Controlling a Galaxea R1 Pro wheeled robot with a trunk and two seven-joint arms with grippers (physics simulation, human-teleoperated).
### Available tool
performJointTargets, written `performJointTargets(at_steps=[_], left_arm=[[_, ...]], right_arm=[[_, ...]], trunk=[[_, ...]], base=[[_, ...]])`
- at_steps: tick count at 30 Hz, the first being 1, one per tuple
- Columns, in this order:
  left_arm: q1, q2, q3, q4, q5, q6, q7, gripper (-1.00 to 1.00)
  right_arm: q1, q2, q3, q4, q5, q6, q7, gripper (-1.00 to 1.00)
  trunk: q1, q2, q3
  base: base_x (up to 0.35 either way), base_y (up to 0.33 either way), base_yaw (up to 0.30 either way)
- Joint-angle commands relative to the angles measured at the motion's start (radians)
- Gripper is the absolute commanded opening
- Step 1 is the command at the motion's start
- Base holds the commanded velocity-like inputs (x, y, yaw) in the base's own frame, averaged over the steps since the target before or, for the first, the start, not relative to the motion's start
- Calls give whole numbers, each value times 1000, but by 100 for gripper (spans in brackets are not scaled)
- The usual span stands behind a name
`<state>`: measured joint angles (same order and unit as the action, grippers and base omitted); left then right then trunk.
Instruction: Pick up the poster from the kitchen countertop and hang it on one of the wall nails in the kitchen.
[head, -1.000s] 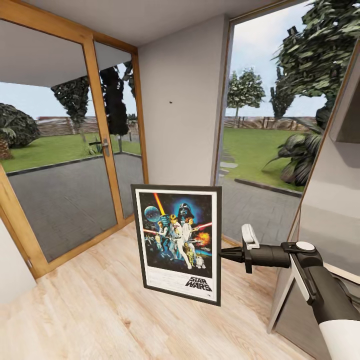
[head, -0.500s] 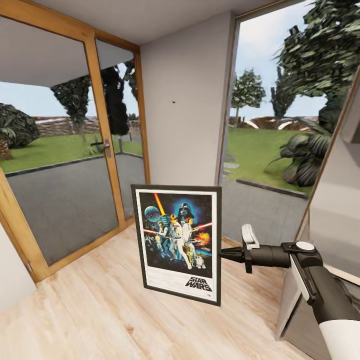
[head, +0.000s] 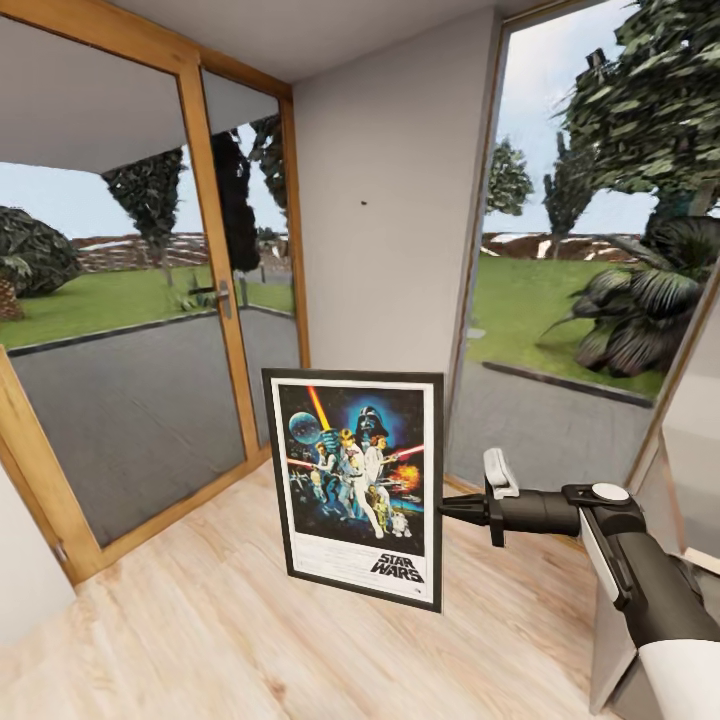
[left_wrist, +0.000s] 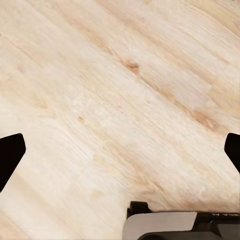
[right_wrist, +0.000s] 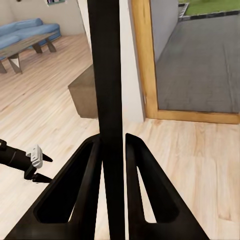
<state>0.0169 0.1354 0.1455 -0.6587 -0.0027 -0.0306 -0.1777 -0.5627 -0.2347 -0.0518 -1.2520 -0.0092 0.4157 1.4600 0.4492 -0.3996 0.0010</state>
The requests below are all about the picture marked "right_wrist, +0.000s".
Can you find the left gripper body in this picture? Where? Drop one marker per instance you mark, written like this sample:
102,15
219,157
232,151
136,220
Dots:
22,162

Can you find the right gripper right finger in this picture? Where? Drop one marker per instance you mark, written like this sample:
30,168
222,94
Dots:
174,220

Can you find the poster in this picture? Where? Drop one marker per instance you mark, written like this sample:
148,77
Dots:
104,22

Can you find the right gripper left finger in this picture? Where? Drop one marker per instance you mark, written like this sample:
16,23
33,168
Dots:
67,208

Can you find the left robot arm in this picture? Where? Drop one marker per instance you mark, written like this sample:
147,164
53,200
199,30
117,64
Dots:
27,161

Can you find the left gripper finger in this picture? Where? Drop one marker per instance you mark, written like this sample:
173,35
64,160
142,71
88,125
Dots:
46,158
40,178

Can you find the coffee table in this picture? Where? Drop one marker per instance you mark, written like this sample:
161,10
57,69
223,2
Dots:
12,52

